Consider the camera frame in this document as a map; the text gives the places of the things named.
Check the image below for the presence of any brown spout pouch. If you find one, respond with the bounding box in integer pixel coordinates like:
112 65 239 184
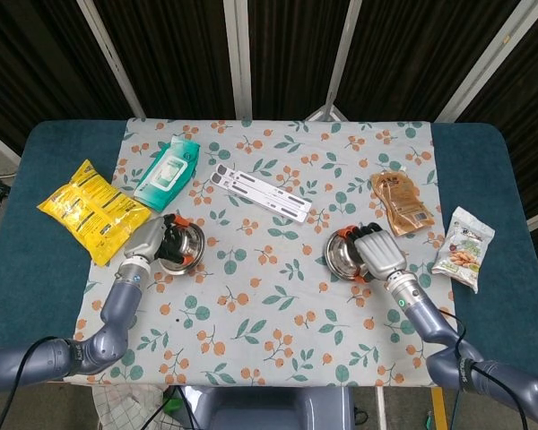
369 170 435 237

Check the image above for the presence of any yellow snack bag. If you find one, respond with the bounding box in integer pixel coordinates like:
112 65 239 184
36 159 152 268

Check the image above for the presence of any white folding laptop stand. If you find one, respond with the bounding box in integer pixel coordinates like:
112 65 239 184
209 163 313 225

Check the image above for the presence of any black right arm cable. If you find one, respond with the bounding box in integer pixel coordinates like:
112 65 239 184
438 311 534 430

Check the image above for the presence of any teal table mat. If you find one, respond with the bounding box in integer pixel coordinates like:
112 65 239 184
0 118 538 389

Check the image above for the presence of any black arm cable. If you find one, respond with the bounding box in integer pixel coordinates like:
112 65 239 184
438 311 534 430
0 335 68 430

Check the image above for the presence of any white nut snack packet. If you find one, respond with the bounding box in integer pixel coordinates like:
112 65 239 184
431 206 496 295

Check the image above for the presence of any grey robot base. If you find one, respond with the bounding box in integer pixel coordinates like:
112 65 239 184
181 385 358 430

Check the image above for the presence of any yellow floor tape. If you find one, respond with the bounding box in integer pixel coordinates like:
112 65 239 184
431 387 449 430

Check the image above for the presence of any floral tablecloth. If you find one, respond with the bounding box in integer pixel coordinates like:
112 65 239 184
64 116 465 389

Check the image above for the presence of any white frame post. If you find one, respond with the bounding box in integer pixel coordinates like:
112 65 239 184
325 0 364 108
75 0 145 119
434 0 538 123
223 0 254 120

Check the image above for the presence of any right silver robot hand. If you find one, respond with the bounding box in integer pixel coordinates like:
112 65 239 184
335 222 409 284

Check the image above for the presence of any steel bowl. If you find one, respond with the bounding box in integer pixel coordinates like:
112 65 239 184
156 222 206 273
325 230 373 281

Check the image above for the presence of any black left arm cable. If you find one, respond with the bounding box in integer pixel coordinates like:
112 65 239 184
0 335 68 430

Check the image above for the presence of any white tripod stand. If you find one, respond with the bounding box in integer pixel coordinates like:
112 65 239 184
304 91 353 123

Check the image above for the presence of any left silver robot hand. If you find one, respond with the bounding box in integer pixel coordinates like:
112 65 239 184
124 213 198 265

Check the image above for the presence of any green wet wipes pack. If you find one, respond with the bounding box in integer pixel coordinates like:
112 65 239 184
133 135 202 212

